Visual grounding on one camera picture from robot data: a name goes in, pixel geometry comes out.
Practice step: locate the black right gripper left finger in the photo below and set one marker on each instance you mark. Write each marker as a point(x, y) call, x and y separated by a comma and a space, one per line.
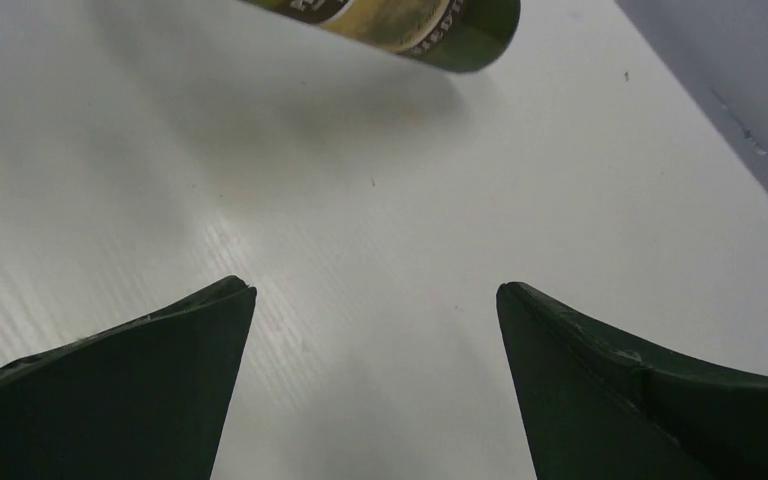
point(146, 399)

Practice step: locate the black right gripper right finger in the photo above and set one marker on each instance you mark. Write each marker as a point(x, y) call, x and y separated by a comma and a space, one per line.
point(600, 403)

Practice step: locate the brown bottle with tan label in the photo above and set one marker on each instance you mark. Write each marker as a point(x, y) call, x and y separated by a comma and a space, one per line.
point(456, 36)

